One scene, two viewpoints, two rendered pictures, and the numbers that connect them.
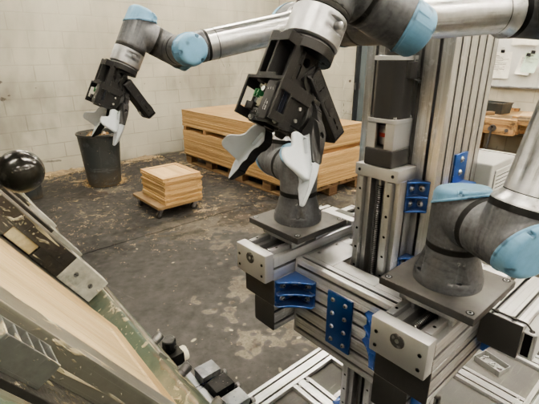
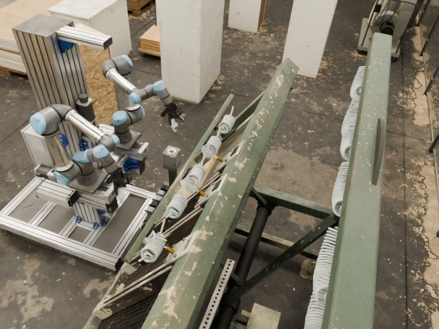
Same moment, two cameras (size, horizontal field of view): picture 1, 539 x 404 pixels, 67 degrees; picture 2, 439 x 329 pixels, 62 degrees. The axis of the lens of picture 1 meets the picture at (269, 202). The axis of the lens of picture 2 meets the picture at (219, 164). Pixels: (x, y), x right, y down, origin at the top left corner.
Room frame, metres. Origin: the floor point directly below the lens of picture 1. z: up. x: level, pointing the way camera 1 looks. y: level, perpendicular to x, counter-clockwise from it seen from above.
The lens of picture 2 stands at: (1.36, 1.93, 3.02)
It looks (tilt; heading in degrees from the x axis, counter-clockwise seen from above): 44 degrees down; 238
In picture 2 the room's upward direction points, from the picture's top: 5 degrees clockwise
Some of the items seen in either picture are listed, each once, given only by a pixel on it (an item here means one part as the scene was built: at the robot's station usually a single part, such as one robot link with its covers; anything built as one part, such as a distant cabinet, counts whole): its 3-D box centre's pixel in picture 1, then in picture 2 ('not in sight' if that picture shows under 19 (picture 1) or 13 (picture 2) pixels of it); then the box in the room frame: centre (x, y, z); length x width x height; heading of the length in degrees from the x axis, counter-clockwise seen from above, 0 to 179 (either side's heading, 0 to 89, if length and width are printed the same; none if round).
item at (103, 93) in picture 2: not in sight; (85, 87); (0.81, -1.92, 0.63); 0.50 x 0.42 x 1.25; 25
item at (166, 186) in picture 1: (166, 188); not in sight; (4.04, 1.08, 0.20); 0.61 x 0.53 x 0.40; 41
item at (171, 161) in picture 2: not in sight; (172, 158); (0.49, -0.21, 0.84); 0.12 x 0.12 x 0.18; 40
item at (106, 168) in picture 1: (101, 157); not in sight; (4.88, 2.07, 0.33); 0.52 x 0.51 x 0.65; 41
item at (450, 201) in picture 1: (460, 213); (121, 121); (0.82, -0.42, 1.20); 0.13 x 0.12 x 0.14; 16
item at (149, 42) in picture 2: not in sight; (159, 44); (-0.72, -3.51, 0.15); 0.61 x 0.52 x 0.31; 41
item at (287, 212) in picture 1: (297, 203); (86, 173); (1.20, -0.09, 1.09); 0.15 x 0.15 x 0.10
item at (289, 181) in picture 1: (297, 167); (82, 162); (1.21, -0.09, 1.20); 0.13 x 0.12 x 0.14; 28
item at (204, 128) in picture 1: (264, 144); not in sight; (5.32, 0.07, 0.39); 2.46 x 1.05 x 0.78; 41
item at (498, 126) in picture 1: (492, 135); not in sight; (4.31, -2.39, 0.70); 0.40 x 0.27 x 0.39; 41
